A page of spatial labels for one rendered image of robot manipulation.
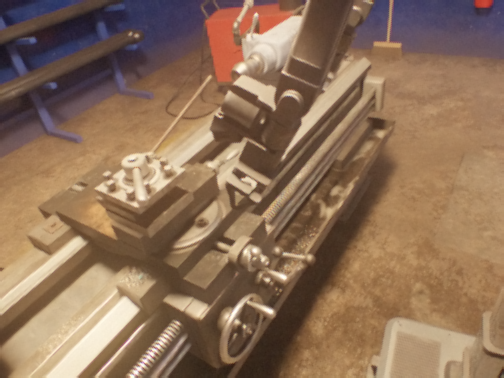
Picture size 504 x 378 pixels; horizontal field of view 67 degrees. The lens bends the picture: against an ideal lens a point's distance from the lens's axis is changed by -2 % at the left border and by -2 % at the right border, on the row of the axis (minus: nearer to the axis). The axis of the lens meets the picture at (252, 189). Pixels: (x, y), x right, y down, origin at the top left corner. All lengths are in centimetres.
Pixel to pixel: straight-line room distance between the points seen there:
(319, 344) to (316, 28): 159
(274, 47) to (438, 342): 135
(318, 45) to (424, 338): 134
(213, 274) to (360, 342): 104
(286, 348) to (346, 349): 27
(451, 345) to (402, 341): 17
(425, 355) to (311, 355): 51
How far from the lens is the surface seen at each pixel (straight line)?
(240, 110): 62
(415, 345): 166
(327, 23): 53
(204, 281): 106
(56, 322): 137
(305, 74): 55
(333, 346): 192
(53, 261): 138
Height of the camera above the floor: 167
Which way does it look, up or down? 37 degrees down
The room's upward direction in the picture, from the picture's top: 10 degrees counter-clockwise
